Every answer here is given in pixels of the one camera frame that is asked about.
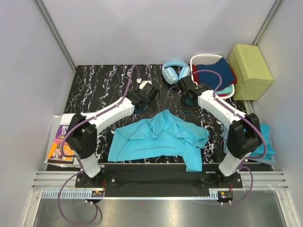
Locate turquoise t-shirt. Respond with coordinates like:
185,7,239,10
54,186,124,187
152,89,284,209
107,110,209,172

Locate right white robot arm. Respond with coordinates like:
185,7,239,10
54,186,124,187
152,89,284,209
178,76,266,188

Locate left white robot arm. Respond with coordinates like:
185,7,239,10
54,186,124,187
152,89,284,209
63,81,159,187

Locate pile of teal t-shirts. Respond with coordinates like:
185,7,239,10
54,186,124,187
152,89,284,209
221,122,277,166

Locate light blue headphones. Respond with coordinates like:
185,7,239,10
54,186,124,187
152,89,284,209
161,60,191,85

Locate navy blue folded t-shirt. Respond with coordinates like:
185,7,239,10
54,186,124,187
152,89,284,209
196,58,235,91

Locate white plastic laundry basket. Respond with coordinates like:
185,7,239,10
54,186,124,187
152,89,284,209
189,54,235,100

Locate teal folded t-shirt in basket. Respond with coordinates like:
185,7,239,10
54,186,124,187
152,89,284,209
216,85,232,96

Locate yellow-green storage box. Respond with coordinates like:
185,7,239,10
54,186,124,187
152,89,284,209
228,44,274,101

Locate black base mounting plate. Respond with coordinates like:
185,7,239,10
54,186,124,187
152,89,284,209
75,164,243,198

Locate white paper sheets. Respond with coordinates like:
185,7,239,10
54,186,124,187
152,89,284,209
45,113,80,167

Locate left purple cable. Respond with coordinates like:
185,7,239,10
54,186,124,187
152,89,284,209
57,65,143,224

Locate purple cable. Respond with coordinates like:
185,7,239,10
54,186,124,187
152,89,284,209
189,70,269,205
57,65,143,224

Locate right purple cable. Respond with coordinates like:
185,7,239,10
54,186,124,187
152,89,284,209
189,70,269,205

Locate aluminium rail frame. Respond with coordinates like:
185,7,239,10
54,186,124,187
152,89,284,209
22,171,300,227

